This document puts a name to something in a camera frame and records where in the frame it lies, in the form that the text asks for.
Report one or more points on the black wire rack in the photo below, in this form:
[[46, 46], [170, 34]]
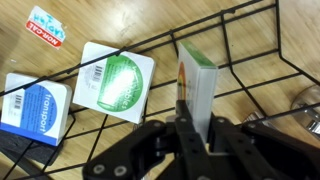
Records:
[[267, 51]]

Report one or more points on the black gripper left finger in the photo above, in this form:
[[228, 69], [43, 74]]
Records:
[[132, 157]]

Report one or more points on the white blue transport book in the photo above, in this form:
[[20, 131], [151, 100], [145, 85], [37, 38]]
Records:
[[38, 112]]

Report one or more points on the white green vegetables book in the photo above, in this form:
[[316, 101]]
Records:
[[117, 85]]

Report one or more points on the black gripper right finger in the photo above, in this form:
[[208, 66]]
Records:
[[253, 151]]

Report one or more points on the red white label sticker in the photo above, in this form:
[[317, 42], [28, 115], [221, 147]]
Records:
[[46, 27]]

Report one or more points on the small steel pitcher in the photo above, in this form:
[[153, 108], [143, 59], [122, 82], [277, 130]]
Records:
[[301, 120]]

